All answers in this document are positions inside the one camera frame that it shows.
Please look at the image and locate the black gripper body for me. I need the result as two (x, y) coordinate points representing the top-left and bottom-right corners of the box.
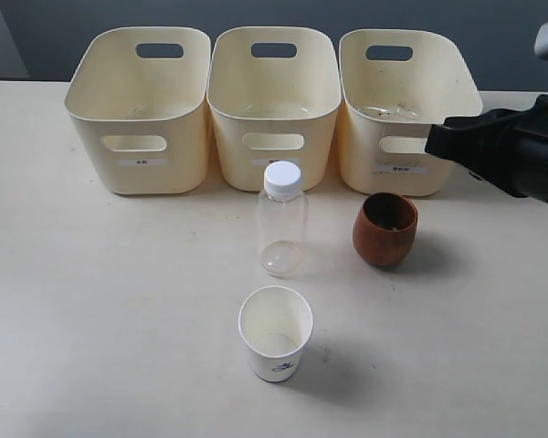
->
(488, 94), (548, 203)

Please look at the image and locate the brown wooden cup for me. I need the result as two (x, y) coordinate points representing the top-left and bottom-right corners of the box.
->
(352, 193), (418, 268)

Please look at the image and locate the clear plastic bottle white cap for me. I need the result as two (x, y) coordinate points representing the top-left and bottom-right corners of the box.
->
(256, 161), (309, 277)

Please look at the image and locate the white paper cup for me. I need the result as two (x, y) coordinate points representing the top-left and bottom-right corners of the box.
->
(237, 286), (314, 383)

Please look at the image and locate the right cream plastic bin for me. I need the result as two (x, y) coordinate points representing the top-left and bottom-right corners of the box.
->
(338, 29), (482, 197)

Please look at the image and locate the cream plastic bin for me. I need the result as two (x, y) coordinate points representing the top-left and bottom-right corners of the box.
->
(206, 26), (342, 192)
(65, 26), (212, 195)
(338, 29), (482, 197)

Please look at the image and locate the middle cream plastic bin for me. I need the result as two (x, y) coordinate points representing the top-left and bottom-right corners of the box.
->
(206, 26), (342, 192)

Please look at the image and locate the left cream plastic bin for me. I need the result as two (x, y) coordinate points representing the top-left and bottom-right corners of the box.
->
(65, 26), (212, 195)

